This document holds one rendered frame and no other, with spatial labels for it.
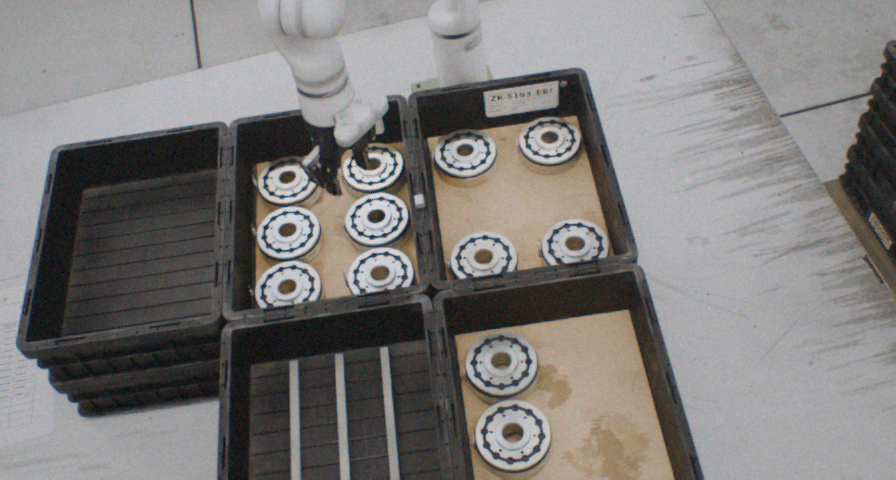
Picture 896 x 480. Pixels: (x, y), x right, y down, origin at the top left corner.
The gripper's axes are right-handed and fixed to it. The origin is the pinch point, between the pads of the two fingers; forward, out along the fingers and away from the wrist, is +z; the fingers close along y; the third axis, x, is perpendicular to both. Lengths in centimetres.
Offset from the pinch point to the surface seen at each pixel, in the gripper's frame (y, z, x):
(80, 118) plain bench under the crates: 3, 30, -78
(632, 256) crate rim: -14.9, 7.2, 39.4
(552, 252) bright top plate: -13.4, 14.3, 26.8
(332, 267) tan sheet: 6.8, 17.2, -1.4
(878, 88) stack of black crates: -110, 51, 46
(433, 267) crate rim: 2.5, 7.2, 17.1
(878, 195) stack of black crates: -102, 74, 55
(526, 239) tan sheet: -14.8, 17.2, 20.9
